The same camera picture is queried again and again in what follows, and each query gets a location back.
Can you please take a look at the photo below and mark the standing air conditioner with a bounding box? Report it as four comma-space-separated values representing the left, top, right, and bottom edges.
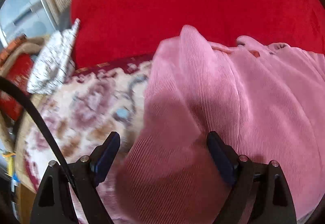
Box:
0, 0, 57, 47

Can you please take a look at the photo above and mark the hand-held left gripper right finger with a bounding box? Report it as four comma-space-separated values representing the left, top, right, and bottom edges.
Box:
207, 131, 297, 224

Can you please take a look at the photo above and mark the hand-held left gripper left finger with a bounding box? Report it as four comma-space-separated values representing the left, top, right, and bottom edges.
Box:
30, 131, 121, 224

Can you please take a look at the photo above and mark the red cardboard box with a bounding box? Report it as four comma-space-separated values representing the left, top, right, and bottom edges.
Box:
0, 54, 35, 120

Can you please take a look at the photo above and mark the floral patterned blanket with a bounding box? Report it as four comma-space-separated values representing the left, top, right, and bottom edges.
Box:
15, 55, 155, 224

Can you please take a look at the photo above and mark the beige coat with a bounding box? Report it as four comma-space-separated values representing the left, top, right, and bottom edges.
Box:
0, 36, 51, 143

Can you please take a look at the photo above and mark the black cable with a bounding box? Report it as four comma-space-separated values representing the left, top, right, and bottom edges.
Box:
0, 78, 77, 189

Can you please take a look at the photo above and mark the pink corduroy jacket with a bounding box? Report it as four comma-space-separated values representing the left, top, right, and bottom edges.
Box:
115, 24, 325, 224

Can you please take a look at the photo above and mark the orange black patterned cloth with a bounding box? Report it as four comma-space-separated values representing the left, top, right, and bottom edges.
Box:
0, 33, 27, 62

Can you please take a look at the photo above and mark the blue yellow toy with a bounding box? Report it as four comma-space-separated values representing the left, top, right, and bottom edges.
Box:
1, 149, 18, 186

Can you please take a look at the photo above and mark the white cloth with black lines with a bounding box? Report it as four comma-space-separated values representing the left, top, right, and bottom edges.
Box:
27, 18, 81, 95

